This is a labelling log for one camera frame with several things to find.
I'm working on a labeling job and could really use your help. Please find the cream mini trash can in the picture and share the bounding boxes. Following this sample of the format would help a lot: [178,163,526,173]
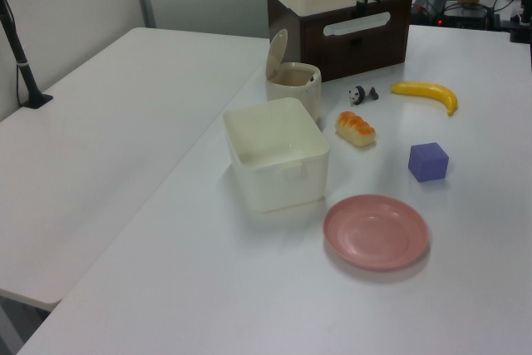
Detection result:
[264,28,323,123]

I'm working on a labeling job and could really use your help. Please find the black device red light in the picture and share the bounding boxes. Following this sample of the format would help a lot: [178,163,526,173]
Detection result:
[439,4,488,28]

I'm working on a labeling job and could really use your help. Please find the small panda figurine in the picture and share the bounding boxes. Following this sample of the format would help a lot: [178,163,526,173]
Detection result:
[347,85,380,106]

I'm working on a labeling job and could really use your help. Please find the yellow toy banana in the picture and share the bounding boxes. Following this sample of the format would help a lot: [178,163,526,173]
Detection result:
[389,81,459,117]

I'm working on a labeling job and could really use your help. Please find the orange toy bread loaf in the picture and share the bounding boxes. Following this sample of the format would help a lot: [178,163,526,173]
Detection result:
[335,111,377,149]

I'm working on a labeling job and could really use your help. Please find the black table clamp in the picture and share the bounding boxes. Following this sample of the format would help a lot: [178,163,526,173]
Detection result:
[508,0,532,44]

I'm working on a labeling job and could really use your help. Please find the purple cube block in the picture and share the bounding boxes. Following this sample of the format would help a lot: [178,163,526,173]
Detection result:
[407,141,451,183]

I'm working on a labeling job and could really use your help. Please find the cream square storage box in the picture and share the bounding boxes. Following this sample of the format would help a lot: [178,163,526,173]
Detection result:
[222,96,332,213]

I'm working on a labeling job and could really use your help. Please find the pink plastic plate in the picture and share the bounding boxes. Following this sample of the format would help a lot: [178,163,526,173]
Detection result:
[323,194,430,272]

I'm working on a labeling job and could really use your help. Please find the brown drawer box white handle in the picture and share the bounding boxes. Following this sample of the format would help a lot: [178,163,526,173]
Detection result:
[267,0,413,83]

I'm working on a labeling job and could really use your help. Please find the black camera stand pole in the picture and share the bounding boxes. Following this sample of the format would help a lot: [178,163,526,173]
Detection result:
[0,0,54,110]

